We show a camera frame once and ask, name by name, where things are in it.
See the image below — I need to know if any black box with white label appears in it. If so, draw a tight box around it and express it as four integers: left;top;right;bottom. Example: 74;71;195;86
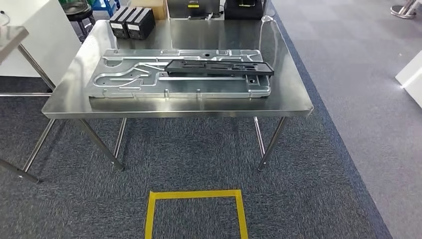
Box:
125;7;156;40
108;6;137;39

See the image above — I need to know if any black case with yellow label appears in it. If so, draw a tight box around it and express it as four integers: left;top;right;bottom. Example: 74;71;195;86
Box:
166;0;221;19

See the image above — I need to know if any blue metal stand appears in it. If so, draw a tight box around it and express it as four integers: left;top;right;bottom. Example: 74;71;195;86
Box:
92;0;121;14

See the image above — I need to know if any black plastic frame part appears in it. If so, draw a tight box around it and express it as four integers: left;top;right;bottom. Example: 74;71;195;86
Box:
164;59;275;77

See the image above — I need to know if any white cabinet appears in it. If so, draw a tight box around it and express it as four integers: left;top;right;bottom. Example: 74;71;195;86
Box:
0;0;82;87

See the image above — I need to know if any large machined aluminium plate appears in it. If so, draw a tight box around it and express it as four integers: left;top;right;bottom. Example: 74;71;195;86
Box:
86;48;272;100

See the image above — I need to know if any stainless steel workbench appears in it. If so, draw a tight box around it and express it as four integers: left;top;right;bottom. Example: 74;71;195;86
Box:
21;18;315;172

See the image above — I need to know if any black round stool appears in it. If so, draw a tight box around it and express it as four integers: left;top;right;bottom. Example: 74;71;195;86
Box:
61;0;97;42

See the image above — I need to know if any small steel table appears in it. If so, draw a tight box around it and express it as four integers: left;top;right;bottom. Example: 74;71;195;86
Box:
0;25;57;184

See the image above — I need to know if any black fabric bag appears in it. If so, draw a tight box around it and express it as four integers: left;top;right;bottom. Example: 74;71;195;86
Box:
224;0;264;20

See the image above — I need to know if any brown cardboard box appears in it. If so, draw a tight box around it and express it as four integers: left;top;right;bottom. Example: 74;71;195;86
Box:
130;0;169;20

